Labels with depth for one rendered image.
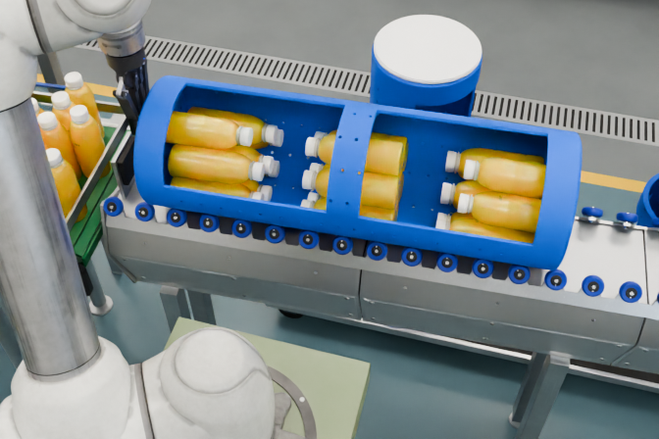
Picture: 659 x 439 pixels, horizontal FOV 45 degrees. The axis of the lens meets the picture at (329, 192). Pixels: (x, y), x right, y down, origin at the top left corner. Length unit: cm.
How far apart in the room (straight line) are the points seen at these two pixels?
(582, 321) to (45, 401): 112
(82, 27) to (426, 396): 193
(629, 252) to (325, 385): 78
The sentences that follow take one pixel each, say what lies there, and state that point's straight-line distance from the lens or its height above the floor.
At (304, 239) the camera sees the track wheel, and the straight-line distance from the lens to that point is 172.
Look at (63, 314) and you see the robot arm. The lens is 109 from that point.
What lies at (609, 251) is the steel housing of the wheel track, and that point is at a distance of 185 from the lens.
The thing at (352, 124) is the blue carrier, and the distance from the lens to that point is 157.
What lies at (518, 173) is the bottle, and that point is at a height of 118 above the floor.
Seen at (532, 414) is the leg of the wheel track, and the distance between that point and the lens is 224.
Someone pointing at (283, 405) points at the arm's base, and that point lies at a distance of 138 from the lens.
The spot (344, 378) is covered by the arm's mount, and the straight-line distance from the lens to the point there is 143.
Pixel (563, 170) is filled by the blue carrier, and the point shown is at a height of 123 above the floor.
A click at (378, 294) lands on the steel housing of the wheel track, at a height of 85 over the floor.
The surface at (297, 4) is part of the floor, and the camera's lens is 405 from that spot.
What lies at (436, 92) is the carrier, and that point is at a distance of 201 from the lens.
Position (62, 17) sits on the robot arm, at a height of 180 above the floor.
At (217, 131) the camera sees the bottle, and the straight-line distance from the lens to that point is 166.
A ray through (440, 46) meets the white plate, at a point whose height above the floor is 104.
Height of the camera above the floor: 231
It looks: 48 degrees down
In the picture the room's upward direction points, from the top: straight up
